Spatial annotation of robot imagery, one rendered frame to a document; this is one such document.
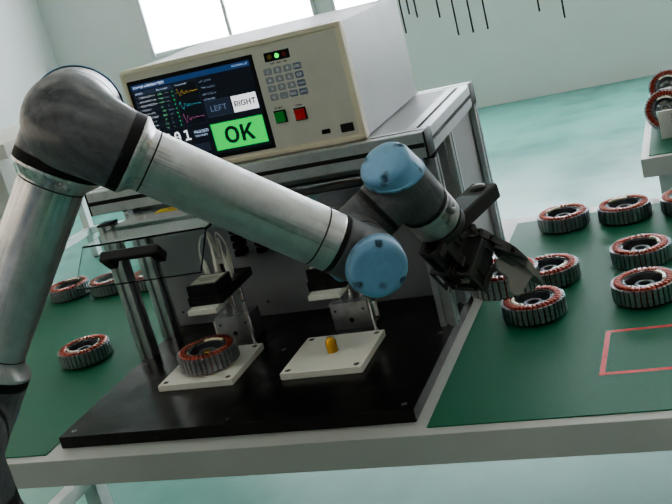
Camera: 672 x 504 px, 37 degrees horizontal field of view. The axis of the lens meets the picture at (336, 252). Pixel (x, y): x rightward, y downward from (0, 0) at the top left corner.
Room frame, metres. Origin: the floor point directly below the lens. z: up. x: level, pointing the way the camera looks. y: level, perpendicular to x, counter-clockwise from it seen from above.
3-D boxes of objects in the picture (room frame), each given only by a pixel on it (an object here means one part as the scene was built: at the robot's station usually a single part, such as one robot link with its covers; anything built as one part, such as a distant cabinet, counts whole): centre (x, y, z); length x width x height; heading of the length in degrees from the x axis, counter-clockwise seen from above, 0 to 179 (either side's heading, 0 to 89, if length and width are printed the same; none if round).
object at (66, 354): (2.04, 0.57, 0.77); 0.11 x 0.11 x 0.04
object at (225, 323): (1.87, 0.22, 0.80); 0.07 x 0.05 x 0.06; 68
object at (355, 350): (1.64, 0.05, 0.78); 0.15 x 0.15 x 0.01; 68
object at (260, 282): (1.93, 0.06, 0.92); 0.66 x 0.01 x 0.30; 68
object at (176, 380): (1.74, 0.27, 0.78); 0.15 x 0.15 x 0.01; 68
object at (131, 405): (1.70, 0.15, 0.76); 0.64 x 0.47 x 0.02; 68
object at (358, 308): (1.78, -0.01, 0.80); 0.07 x 0.05 x 0.06; 68
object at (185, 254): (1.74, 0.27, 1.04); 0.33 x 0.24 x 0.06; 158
